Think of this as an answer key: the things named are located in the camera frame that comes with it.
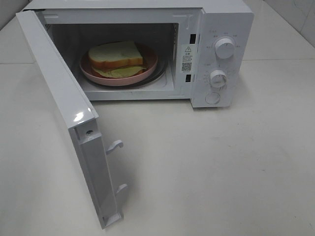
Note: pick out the white microwave knob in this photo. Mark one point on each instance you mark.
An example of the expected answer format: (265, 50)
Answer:
(218, 79)
(225, 47)

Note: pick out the pink round plate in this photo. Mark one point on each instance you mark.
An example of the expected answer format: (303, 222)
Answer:
(150, 61)

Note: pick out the white microwave door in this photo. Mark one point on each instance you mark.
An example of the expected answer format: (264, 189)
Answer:
(80, 118)

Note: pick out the round door release button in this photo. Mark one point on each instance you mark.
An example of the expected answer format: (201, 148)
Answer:
(212, 98)

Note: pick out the glass microwave turntable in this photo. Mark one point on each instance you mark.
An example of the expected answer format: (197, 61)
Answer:
(153, 73)

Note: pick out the white bread sandwich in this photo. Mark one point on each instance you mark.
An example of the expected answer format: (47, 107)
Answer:
(116, 60)

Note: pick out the upper white microwave knob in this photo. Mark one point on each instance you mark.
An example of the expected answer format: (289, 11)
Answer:
(225, 47)

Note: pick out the white microwave oven body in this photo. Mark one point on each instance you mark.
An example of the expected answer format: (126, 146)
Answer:
(164, 25)

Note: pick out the white warning label sticker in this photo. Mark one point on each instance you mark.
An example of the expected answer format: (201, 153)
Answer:
(188, 52)

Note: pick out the lower white microwave knob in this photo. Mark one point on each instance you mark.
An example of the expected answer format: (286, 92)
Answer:
(218, 79)

